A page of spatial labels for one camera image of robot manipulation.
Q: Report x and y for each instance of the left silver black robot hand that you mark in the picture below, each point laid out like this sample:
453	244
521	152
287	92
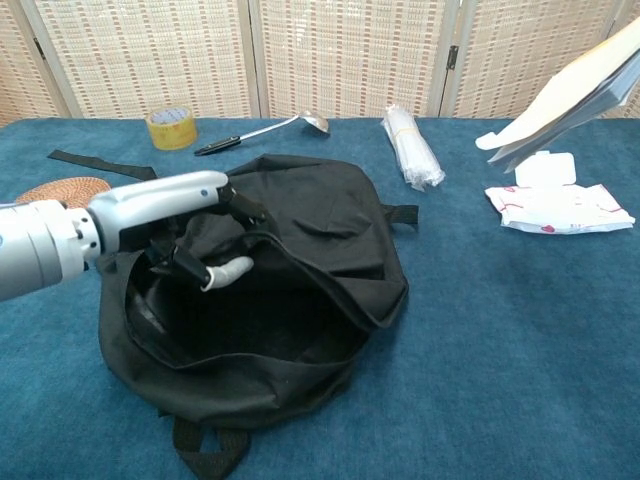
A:
150	205

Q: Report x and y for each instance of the yellow packing tape roll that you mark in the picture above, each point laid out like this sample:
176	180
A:
172	135

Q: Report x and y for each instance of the black fabric backpack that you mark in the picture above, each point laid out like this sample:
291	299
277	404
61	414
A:
300	360

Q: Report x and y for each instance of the white wet wipes pack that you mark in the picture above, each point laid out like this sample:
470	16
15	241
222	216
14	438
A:
560	205

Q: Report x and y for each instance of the yellow and white book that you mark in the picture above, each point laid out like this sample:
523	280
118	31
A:
565	100

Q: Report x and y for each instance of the black screen hinge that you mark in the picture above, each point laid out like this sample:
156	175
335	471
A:
454	56
38	49

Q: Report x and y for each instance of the round woven rattan coaster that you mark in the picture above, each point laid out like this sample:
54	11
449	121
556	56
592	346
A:
75	187

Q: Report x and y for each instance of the bamboo folding screen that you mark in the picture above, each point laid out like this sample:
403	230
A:
350	55

